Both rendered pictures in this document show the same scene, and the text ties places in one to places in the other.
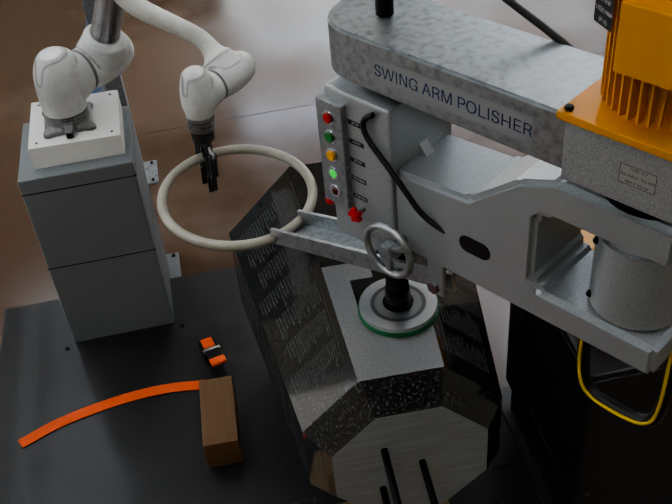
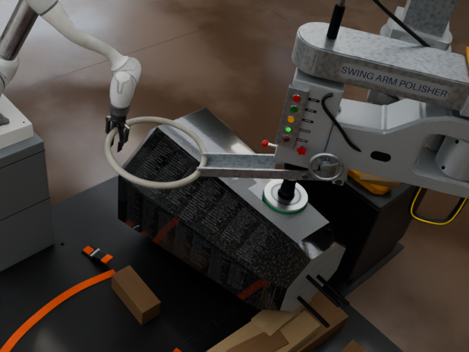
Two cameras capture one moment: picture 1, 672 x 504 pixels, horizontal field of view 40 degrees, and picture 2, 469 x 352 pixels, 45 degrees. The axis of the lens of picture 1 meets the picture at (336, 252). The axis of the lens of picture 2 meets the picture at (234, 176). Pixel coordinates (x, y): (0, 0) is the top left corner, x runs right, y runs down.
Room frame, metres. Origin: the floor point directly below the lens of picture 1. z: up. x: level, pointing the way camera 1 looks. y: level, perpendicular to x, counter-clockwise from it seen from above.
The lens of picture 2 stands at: (0.57, 1.39, 2.70)
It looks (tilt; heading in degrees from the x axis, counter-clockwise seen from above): 42 degrees down; 317
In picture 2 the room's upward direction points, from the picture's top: 11 degrees clockwise
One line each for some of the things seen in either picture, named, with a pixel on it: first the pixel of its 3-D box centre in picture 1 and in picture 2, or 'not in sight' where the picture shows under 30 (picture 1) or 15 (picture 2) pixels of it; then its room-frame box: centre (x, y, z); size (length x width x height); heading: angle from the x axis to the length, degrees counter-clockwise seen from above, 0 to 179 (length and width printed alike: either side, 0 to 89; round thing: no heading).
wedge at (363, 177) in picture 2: not in sight; (380, 174); (1.76, -0.74, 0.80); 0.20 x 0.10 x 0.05; 45
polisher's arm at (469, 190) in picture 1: (524, 231); (398, 142); (1.55, -0.41, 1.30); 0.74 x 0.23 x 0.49; 42
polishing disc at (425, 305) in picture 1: (398, 303); (285, 195); (1.85, -0.15, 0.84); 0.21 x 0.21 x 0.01
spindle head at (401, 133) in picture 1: (417, 170); (326, 120); (1.79, -0.21, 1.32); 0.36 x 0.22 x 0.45; 42
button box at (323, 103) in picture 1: (336, 152); (291, 116); (1.82, -0.02, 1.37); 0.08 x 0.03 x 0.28; 42
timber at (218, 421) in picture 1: (220, 420); (135, 294); (2.16, 0.46, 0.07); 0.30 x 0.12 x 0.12; 6
